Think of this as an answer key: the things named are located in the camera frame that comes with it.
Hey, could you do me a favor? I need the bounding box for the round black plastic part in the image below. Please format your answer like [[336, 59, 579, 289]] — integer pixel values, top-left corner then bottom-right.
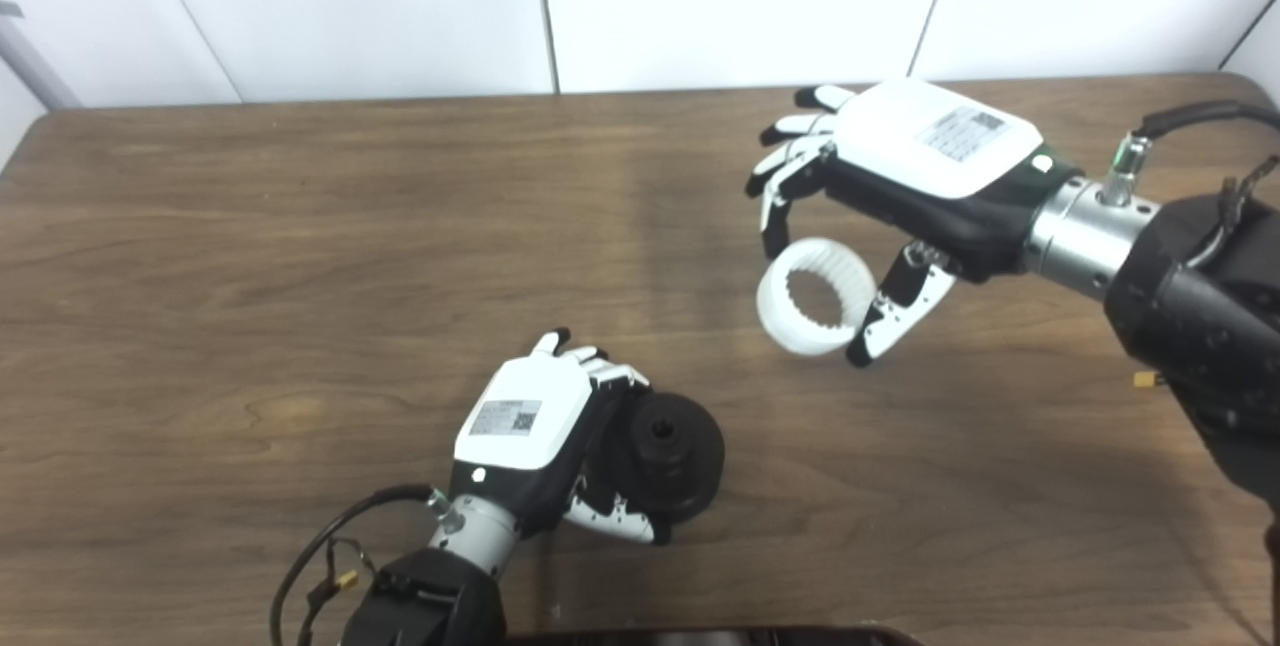
[[600, 391, 726, 527]]

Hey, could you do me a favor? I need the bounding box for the white toothed plastic ring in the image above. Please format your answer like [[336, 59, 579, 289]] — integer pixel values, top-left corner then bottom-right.
[[756, 237, 879, 358]]

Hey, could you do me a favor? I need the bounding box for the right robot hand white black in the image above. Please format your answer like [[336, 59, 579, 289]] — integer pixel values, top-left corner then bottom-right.
[[745, 78, 1086, 369]]

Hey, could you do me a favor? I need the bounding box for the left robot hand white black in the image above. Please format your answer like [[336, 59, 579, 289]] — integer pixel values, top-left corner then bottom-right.
[[447, 328, 671, 547]]

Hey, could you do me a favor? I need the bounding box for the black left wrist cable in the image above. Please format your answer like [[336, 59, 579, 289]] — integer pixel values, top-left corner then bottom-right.
[[268, 484, 451, 646]]

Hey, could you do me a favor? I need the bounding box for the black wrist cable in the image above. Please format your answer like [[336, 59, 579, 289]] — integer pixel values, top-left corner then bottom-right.
[[268, 484, 451, 646], [1100, 101, 1280, 267]]

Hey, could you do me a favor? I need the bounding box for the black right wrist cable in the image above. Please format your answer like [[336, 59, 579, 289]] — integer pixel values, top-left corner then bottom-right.
[[1100, 101, 1280, 267]]

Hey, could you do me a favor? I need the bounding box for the gray corner post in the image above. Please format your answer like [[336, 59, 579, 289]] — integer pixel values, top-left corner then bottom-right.
[[0, 1, 83, 110]]

